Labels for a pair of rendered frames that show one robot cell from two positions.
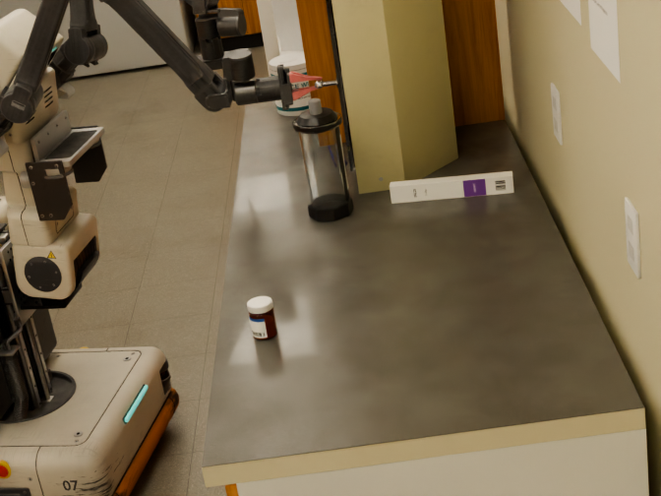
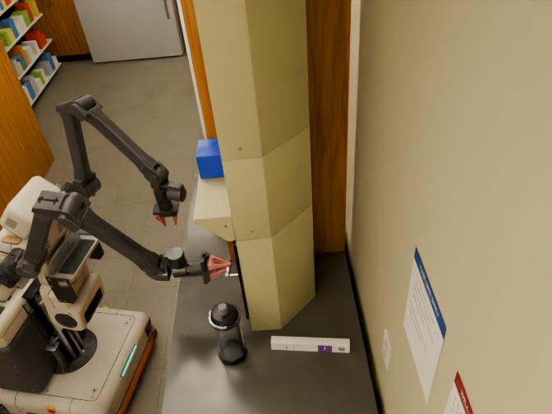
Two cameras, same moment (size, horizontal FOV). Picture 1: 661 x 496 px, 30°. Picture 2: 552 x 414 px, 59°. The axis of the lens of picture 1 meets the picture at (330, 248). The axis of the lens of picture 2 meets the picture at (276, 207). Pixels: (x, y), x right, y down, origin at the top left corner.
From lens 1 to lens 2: 1.66 m
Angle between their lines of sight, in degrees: 16
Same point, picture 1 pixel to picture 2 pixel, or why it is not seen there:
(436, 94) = (304, 273)
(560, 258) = not seen: outside the picture
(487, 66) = (337, 226)
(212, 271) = (183, 219)
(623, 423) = not seen: outside the picture
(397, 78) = (279, 279)
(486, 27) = (338, 207)
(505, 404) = not seen: outside the picture
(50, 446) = (78, 399)
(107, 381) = (114, 342)
